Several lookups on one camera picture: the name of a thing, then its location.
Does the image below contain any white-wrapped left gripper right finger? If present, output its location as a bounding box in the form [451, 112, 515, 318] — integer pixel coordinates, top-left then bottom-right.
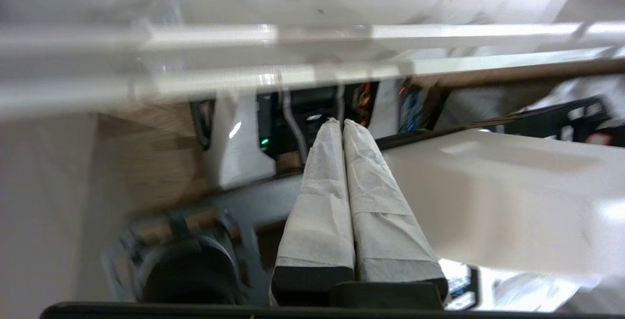
[344, 120, 448, 308]

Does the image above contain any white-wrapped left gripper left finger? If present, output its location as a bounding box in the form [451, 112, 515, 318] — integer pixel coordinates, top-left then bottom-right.
[271, 119, 355, 306]

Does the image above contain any glossy white drawer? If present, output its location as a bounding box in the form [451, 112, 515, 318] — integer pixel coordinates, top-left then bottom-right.
[383, 128, 625, 280]

